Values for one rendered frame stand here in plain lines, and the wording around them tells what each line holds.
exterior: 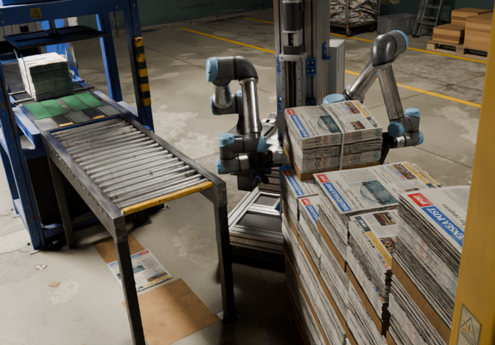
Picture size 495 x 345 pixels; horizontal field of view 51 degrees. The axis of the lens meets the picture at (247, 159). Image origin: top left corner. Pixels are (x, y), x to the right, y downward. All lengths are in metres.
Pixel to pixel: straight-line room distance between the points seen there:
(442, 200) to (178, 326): 1.90
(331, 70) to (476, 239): 2.57
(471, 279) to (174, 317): 2.38
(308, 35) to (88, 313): 1.93
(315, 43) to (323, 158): 0.79
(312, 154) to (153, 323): 1.28
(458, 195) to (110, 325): 2.13
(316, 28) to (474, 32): 5.65
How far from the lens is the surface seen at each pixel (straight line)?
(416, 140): 2.74
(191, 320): 2.89
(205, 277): 3.18
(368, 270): 1.55
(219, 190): 2.44
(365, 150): 2.38
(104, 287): 3.25
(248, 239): 3.11
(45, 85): 4.18
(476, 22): 8.32
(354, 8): 9.82
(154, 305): 3.03
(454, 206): 1.24
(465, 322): 0.71
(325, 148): 2.29
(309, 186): 2.30
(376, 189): 1.77
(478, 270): 0.65
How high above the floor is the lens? 1.87
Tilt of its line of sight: 24 degrees down
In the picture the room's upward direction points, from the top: 3 degrees counter-clockwise
